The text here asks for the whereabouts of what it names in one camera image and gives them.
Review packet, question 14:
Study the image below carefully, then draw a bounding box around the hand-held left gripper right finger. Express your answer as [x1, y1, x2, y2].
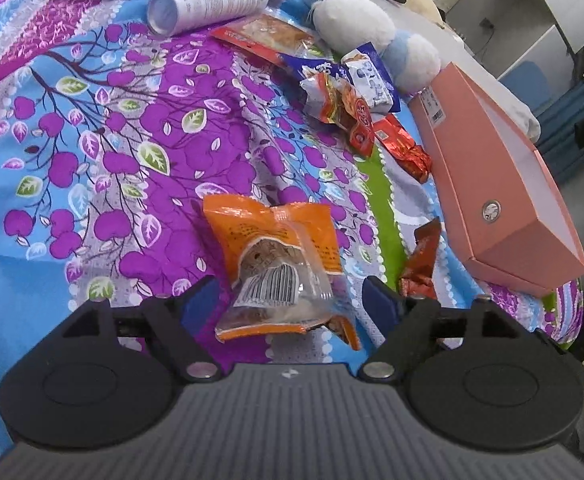
[359, 275, 537, 381]

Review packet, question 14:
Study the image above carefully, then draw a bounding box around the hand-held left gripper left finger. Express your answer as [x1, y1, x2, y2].
[62, 275, 221, 381]

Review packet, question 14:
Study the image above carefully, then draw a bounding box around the orange clear-window snack packet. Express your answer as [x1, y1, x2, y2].
[202, 194, 363, 352]

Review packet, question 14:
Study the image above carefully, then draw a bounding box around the pink cardboard box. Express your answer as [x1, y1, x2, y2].
[408, 61, 584, 299]

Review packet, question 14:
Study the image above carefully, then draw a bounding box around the red foil snack packet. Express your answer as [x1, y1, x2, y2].
[371, 114, 433, 184]

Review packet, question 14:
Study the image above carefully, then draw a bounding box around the blue and white snack packet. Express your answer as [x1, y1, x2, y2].
[341, 42, 403, 114]

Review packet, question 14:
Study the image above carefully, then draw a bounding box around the red orange snack packet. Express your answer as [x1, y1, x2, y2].
[210, 13, 319, 59]

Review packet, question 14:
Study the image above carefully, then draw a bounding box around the red brown snack packet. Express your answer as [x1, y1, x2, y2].
[398, 217, 443, 302]

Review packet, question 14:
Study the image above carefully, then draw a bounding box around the red and white snack packet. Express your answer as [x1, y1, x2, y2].
[301, 71, 375, 157]

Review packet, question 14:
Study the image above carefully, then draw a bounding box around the dark blue snack packet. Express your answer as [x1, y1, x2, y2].
[276, 51, 349, 82]

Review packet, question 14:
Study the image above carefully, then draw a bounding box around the blue curtain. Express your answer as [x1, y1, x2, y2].
[536, 81, 584, 187]

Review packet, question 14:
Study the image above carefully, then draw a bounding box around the blue foam pad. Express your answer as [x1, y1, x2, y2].
[500, 59, 553, 112]

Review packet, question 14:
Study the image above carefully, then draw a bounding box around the white and blue plush toy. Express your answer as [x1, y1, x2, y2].
[304, 0, 443, 97]

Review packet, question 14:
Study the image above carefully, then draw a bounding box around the white cylindrical bottle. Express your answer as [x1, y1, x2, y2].
[146, 0, 271, 37]

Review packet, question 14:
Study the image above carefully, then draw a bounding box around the white wardrobe cabinet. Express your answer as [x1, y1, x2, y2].
[444, 0, 584, 83]

